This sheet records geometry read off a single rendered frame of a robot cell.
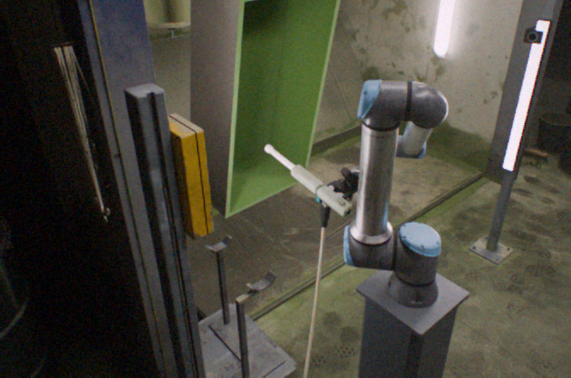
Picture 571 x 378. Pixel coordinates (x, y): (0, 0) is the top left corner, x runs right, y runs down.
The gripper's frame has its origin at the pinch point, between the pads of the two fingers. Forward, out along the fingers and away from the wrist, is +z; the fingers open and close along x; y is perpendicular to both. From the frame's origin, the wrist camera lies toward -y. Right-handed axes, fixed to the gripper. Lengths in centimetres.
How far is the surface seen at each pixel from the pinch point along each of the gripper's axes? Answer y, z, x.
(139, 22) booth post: -77, 42, 37
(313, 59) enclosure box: -6, -63, 70
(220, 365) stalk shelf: -5, 70, -27
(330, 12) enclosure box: -33, -67, 63
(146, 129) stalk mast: -82, 68, -12
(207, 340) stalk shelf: -2, 68, -17
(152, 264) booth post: 2, 65, 21
